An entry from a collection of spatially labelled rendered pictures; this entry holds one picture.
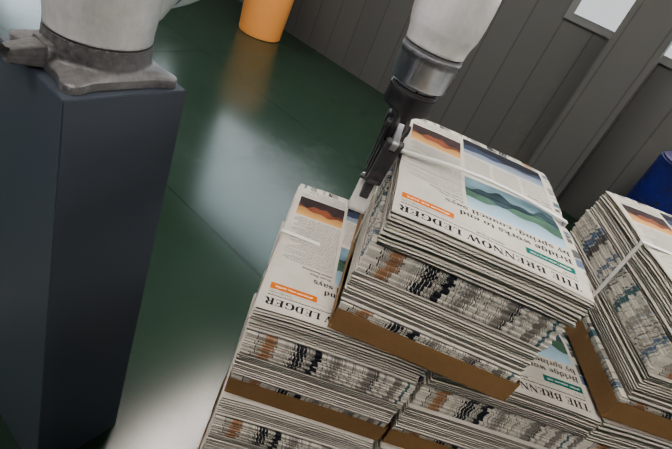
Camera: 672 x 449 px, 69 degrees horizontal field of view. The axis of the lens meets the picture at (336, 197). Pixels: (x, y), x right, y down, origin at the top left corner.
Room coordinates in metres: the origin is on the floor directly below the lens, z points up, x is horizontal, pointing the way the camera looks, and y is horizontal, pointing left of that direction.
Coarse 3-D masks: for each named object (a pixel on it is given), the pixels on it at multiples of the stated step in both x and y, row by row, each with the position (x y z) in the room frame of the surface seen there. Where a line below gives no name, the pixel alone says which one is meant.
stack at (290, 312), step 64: (320, 192) 0.89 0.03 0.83; (320, 256) 0.69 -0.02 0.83; (256, 320) 0.53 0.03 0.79; (320, 320) 0.55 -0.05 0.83; (256, 384) 0.54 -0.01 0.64; (320, 384) 0.55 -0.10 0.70; (384, 384) 0.55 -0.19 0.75; (448, 384) 0.57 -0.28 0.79; (576, 384) 0.65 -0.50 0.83; (256, 448) 0.54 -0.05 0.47; (320, 448) 0.55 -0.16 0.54; (384, 448) 0.56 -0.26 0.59; (512, 448) 0.59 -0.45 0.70; (576, 448) 0.60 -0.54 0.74; (640, 448) 0.61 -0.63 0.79
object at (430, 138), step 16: (416, 128) 0.83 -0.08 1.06; (432, 128) 0.86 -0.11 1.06; (416, 144) 0.77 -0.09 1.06; (432, 144) 0.79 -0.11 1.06; (448, 144) 0.82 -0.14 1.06; (464, 144) 0.85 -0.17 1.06; (480, 144) 0.89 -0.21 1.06; (448, 160) 0.76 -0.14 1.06; (464, 160) 0.79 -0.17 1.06; (480, 160) 0.82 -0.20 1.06; (496, 160) 0.85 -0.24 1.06; (512, 160) 0.89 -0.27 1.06; (496, 176) 0.78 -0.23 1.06; (512, 176) 0.81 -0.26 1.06; (528, 176) 0.84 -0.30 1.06; (544, 176) 0.88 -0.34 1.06; (528, 192) 0.77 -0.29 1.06; (544, 192) 0.81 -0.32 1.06
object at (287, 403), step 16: (240, 384) 0.53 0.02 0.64; (256, 400) 0.54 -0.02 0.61; (272, 400) 0.54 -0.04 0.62; (288, 400) 0.54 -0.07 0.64; (304, 416) 0.55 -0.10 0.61; (320, 416) 0.55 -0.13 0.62; (336, 416) 0.55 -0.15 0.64; (352, 432) 0.56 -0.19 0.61; (368, 432) 0.56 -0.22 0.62; (384, 432) 0.56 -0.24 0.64; (400, 432) 0.56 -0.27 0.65; (416, 448) 0.57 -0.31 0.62; (432, 448) 0.57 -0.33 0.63; (448, 448) 0.57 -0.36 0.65
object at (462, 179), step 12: (408, 156) 0.72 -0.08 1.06; (396, 168) 0.72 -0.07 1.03; (432, 168) 0.71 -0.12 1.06; (444, 168) 0.73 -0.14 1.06; (456, 180) 0.70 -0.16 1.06; (468, 180) 0.72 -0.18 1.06; (480, 180) 0.74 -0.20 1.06; (480, 192) 0.70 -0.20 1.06; (492, 192) 0.72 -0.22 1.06; (504, 192) 0.73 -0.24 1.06; (372, 204) 0.73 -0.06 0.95; (504, 204) 0.69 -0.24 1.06; (516, 204) 0.71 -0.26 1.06; (528, 204) 0.73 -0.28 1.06; (540, 204) 0.75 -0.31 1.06; (540, 216) 0.70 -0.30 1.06; (552, 216) 0.73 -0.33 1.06; (564, 228) 0.70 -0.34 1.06
